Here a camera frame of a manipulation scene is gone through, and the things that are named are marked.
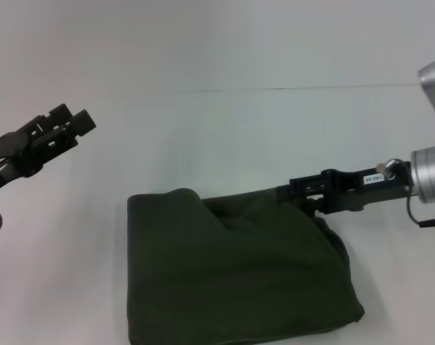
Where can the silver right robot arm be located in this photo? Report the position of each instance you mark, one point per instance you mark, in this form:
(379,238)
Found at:
(431,176)

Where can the dark green FREE t-shirt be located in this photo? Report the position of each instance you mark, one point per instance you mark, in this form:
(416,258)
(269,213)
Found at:
(238,269)

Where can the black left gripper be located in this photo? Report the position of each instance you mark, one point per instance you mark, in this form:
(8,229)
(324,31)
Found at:
(8,158)

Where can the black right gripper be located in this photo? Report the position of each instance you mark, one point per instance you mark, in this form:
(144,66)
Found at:
(350,190)

